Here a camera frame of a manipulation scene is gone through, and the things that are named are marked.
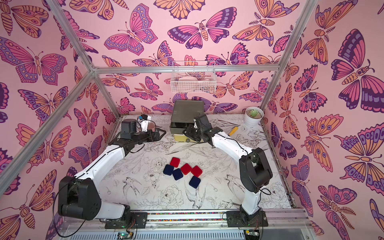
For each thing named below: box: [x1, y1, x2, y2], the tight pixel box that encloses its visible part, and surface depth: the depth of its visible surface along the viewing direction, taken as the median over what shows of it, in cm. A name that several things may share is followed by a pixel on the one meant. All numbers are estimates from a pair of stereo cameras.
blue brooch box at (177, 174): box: [172, 168, 184, 181], surface depth 91 cm
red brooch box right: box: [191, 165, 203, 178], surface depth 92 cm
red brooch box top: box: [170, 157, 180, 168], surface depth 96 cm
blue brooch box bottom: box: [189, 176, 201, 189], surface depth 87 cm
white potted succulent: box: [244, 106, 265, 127], surface depth 108 cm
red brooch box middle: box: [180, 163, 192, 175], surface depth 92 cm
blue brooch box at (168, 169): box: [163, 164, 174, 176], surface depth 92 cm
